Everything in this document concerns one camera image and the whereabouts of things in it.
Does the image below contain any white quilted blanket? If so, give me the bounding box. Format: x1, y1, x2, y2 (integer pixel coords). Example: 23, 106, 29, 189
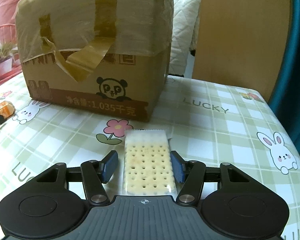
168, 0, 202, 76

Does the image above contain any clear soda cracker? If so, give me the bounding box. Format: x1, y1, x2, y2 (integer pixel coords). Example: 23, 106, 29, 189
123, 129, 177, 197

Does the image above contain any orange cracker pack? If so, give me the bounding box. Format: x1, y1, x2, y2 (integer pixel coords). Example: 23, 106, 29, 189
0, 101, 15, 120

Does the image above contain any cardboard box with plastic liner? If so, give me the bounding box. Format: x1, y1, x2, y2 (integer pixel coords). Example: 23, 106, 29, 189
15, 0, 173, 121

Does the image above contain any wooden headboard panel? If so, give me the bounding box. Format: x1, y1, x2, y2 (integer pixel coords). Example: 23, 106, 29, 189
192, 0, 292, 100

